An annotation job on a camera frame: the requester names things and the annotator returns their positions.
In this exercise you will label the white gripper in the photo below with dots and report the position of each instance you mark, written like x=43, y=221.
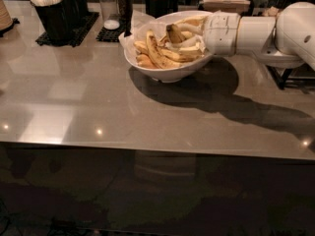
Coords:
x=221, y=33

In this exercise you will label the spotted yellow banana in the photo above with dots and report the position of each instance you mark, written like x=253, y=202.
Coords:
x=174, y=34

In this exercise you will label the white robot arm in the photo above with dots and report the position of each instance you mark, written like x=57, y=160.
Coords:
x=255, y=38

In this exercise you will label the white paper bowl liner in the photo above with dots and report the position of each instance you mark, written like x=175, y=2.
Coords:
x=158, y=26

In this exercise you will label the middle yellow banana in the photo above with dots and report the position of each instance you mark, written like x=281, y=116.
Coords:
x=178, y=57

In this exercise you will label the white oval bowl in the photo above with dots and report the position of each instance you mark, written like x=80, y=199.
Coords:
x=170, y=75

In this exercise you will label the left small yellow banana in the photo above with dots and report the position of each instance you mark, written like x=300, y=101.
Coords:
x=142, y=57

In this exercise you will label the black stirrer stick holder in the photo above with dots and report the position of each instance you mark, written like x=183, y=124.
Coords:
x=158, y=8

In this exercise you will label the glass pepper shaker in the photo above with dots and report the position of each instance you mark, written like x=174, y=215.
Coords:
x=125, y=9

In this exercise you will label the black sachet rack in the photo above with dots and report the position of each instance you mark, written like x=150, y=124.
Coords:
x=288, y=76

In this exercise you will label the black cutlery holder rear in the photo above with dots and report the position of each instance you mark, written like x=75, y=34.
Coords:
x=75, y=10

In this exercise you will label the black cutlery holder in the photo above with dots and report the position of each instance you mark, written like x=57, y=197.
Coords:
x=75, y=10
x=55, y=23

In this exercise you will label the black cutlery holder front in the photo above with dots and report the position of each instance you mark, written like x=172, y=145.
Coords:
x=55, y=23

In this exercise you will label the black rubber mat left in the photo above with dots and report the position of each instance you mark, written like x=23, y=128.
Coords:
x=79, y=32

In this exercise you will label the stack of paper cups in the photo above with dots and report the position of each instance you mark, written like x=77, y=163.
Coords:
x=5, y=18

